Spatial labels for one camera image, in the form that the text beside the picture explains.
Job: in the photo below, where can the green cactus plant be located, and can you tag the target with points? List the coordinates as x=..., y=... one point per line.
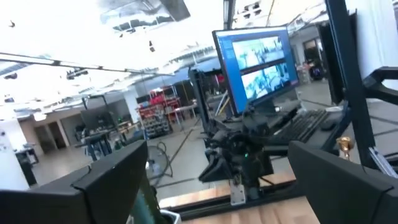
x=144, y=208

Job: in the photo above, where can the black desk monitor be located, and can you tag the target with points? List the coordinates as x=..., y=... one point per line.
x=98, y=119

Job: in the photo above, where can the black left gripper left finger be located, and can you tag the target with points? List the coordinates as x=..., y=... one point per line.
x=93, y=199

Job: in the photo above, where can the blue-screen computer monitor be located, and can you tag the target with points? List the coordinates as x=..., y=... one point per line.
x=258, y=62

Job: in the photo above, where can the red storage shelf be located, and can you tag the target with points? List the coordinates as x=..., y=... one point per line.
x=158, y=102

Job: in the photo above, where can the black computer mouse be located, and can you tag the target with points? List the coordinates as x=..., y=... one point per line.
x=328, y=125

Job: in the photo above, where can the gold candlestick holder wide cup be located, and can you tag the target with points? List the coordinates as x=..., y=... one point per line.
x=345, y=145

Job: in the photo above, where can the white hexagonal plant pot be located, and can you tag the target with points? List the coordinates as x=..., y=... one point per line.
x=174, y=216

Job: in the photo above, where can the black computer keyboard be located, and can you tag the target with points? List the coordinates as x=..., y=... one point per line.
x=298, y=126

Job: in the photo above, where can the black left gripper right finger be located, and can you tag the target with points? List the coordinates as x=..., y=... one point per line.
x=342, y=193

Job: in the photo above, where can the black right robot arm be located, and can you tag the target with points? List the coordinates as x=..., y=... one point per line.
x=245, y=161

